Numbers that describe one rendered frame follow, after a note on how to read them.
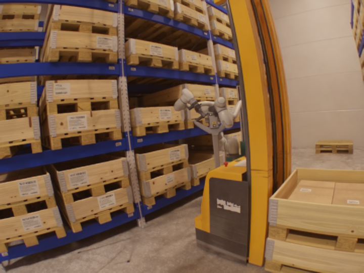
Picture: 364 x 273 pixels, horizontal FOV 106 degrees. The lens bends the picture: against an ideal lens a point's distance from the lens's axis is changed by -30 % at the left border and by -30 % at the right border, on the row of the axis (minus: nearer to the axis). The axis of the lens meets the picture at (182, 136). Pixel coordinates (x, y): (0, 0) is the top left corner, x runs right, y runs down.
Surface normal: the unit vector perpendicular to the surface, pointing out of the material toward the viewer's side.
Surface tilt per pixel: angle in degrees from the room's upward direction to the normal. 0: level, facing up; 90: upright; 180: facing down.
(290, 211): 90
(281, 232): 90
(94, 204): 90
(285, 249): 90
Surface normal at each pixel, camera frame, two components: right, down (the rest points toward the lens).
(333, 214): -0.71, 0.13
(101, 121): 0.70, -0.01
